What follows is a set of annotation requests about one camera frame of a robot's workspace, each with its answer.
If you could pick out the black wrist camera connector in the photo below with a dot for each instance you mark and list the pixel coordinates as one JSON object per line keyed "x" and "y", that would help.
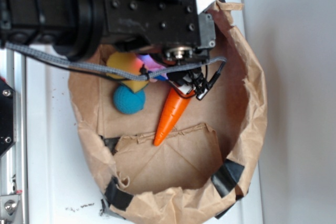
{"x": 194, "y": 83}

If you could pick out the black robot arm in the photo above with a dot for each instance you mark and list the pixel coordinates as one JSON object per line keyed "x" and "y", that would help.
{"x": 73, "y": 27}

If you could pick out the orange plastic toy carrot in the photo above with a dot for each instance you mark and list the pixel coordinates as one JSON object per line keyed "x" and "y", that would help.
{"x": 174, "y": 107}

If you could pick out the aluminium frame rail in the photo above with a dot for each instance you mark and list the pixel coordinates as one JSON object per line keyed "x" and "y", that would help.
{"x": 14, "y": 192}

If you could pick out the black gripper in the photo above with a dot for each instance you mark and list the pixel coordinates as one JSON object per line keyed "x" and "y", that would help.
{"x": 171, "y": 31}

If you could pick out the pink plush bunny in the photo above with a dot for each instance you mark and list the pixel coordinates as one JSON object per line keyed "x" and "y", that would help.
{"x": 147, "y": 64}

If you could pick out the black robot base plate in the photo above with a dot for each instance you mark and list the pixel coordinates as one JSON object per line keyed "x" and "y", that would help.
{"x": 6, "y": 117}

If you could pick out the yellow green sponge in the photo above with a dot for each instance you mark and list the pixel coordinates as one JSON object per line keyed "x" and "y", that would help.
{"x": 130, "y": 63}

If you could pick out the blue textured ball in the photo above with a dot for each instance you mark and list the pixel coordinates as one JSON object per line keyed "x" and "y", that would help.
{"x": 127, "y": 102}

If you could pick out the brown paper bag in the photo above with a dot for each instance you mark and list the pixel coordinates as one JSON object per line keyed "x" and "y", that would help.
{"x": 205, "y": 165}

